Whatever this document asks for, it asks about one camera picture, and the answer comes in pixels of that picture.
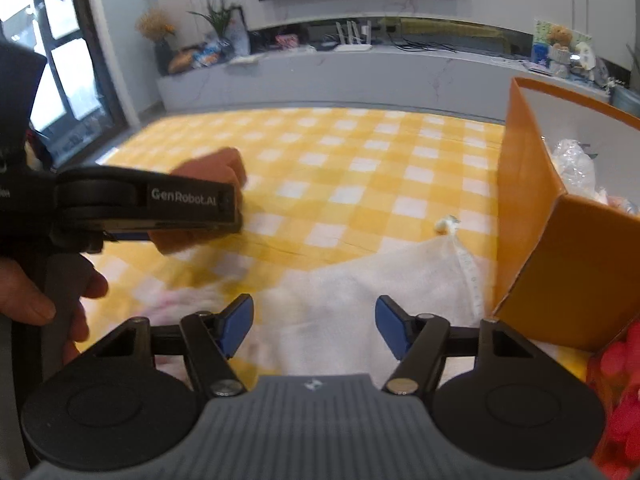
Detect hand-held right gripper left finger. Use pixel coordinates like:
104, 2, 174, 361
92, 294, 254, 400

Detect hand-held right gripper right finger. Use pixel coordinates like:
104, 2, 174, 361
376, 296, 546, 396

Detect white paddle fan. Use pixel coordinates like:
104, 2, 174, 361
574, 42, 597, 81

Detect person's left hand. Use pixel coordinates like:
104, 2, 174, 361
0, 254, 109, 367

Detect brown sponge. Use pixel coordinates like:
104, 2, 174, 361
150, 147, 249, 257

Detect white cloth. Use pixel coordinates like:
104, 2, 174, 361
245, 217, 483, 377

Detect yellow checked mat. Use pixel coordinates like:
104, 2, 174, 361
82, 107, 596, 383

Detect vase with dried flowers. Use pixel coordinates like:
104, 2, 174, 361
136, 7, 176, 76

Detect green grass potted plant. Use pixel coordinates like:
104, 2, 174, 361
189, 0, 248, 56

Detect white marble TV console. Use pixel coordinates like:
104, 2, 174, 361
157, 16, 640, 111

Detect orange cardboard box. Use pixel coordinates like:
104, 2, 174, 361
492, 77, 640, 356

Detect snack bags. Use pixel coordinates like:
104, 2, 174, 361
194, 40, 223, 68

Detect brown teddy bear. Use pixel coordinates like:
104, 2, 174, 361
547, 25, 575, 78

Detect red cube box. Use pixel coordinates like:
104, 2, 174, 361
585, 320, 640, 480

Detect black cables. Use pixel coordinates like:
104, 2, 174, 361
395, 35, 457, 54

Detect brown bread loaf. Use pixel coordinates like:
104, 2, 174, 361
167, 50, 196, 75

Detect white router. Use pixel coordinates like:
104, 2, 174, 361
334, 20, 373, 53

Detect glass door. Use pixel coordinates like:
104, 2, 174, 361
0, 0, 128, 166

